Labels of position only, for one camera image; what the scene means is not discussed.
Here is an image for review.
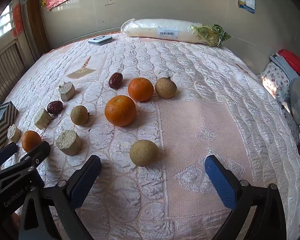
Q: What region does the grey blue garment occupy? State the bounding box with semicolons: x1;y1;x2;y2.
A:
269;54;300;82

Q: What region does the red jujube date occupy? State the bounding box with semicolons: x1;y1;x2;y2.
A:
47;101;64;114
108;72;123;90

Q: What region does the red cloth item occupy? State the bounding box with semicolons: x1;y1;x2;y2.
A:
277;49;300;77

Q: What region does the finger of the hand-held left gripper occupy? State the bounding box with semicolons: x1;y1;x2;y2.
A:
0;142;18;167
0;141;51;188

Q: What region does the window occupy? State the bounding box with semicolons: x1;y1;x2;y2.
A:
0;5;15;44

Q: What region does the white rectangular device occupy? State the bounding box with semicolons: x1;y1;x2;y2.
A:
88;36;113;46

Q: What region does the ribbed metal door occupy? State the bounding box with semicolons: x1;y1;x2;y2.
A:
0;40;27;110

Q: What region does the white daikon radish in plastic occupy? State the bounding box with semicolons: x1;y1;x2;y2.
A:
121;18;232;47

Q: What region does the pale cut stalk piece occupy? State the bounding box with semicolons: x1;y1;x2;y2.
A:
55;130;82;156
7;124;21;143
58;81;75;102
34;108;54;130

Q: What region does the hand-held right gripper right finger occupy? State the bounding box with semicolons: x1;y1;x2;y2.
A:
204;155;290;240

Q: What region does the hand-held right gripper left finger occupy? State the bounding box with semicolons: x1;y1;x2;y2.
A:
19;155;102;240

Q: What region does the brown round fruit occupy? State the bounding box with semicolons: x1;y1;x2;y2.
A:
129;140;160;167
70;105;90;126
155;76;177;99

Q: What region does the striped cardboard box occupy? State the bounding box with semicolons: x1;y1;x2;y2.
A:
0;101;19;155

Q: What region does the large orange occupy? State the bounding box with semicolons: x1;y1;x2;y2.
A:
104;95;137;127

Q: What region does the small orange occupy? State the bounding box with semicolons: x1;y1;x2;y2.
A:
21;130;42;153

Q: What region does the pink quilted blanket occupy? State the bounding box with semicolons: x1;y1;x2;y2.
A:
0;31;300;240

